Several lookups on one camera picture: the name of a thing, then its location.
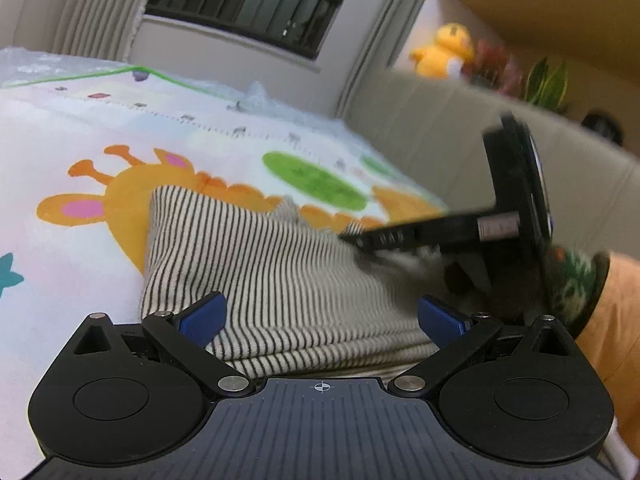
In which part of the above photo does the orange right sleeve forearm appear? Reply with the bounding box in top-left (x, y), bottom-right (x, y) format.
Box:
top-left (577, 254), bottom-right (640, 454)

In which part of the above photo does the yellow plush duck toy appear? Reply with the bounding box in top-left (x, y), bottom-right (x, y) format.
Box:
top-left (409, 23), bottom-right (475, 79)

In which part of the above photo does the beige padded headboard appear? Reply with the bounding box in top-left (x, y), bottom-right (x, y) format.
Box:
top-left (344, 70), bottom-right (639, 258)

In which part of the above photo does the colourful cartoon animal blanket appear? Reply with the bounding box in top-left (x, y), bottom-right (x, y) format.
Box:
top-left (1, 67), bottom-right (444, 479)

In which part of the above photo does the right beige curtain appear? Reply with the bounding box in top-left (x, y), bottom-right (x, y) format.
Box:
top-left (334, 0), bottom-right (424, 119)

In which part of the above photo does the beige striped knit garment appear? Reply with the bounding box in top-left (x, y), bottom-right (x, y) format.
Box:
top-left (140, 186), bottom-right (445, 379)

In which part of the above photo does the right gloved hand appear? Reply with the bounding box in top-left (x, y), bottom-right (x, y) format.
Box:
top-left (445, 245), bottom-right (611, 338)

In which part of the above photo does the beige curtain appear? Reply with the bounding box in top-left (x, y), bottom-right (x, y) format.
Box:
top-left (334, 0), bottom-right (424, 119)
top-left (1, 0), bottom-right (148, 61)

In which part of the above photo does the red flower plant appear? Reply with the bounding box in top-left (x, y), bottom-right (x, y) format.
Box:
top-left (461, 39), bottom-right (523, 99)

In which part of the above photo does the green leafy plant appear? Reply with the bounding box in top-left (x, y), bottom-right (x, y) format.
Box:
top-left (523, 58), bottom-right (568, 115)

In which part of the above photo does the left beige curtain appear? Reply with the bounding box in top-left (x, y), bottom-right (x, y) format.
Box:
top-left (1, 0), bottom-right (148, 61)

